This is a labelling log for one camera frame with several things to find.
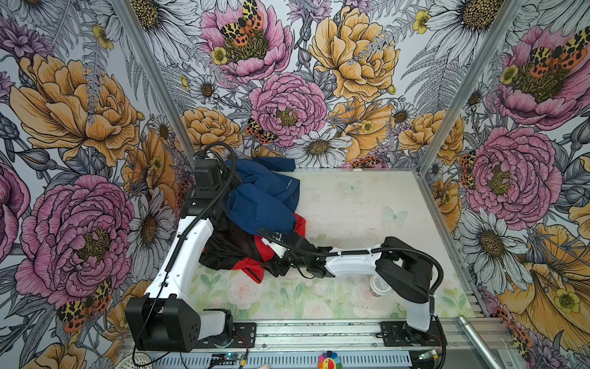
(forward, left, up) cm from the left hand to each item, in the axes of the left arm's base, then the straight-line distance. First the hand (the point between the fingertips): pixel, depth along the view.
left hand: (235, 176), depth 78 cm
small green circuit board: (-47, 0, -30) cm, 56 cm away
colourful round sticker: (-49, -30, -28) cm, 63 cm away
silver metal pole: (-46, -76, -27) cm, 93 cm away
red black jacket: (-14, +4, -21) cm, 26 cm away
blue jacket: (-6, -10, -6) cm, 13 cm away
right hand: (-21, -11, -24) cm, 34 cm away
